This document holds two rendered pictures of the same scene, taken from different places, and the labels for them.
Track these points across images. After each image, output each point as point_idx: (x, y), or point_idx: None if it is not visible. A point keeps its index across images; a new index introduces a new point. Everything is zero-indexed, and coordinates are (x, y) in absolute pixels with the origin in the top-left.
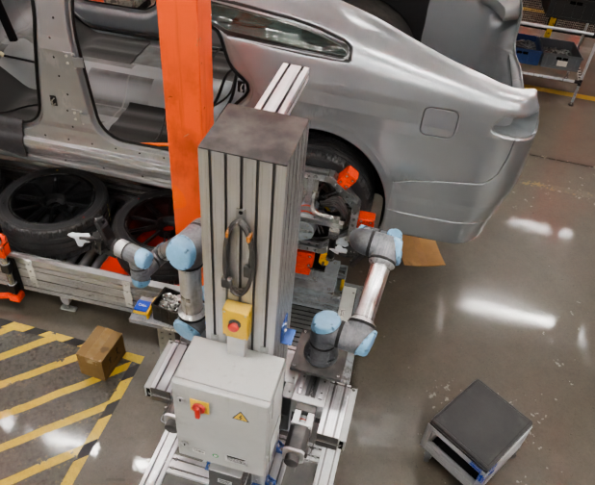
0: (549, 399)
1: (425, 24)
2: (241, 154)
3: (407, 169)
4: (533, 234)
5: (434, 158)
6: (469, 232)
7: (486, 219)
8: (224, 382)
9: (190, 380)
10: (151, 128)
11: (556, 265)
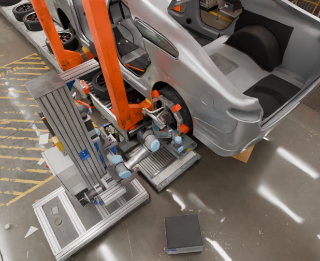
0: (240, 243)
1: (287, 45)
2: (30, 90)
3: (198, 114)
4: (308, 169)
5: (206, 114)
6: (223, 153)
7: (233, 150)
8: (52, 161)
9: (45, 155)
10: (147, 63)
11: (306, 189)
